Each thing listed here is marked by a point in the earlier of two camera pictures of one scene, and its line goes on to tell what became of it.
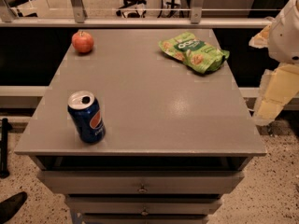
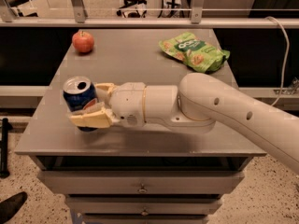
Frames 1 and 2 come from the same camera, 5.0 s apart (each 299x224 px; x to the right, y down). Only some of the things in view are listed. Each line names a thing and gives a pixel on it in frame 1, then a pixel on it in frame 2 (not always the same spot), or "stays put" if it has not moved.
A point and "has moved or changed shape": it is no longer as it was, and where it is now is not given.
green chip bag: [197, 53] stays put
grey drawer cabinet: [144, 126] stays put
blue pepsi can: [87, 116] has moved or changed shape
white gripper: [286, 35] → [127, 103]
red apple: [82, 42] stays put
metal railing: [81, 21] stays put
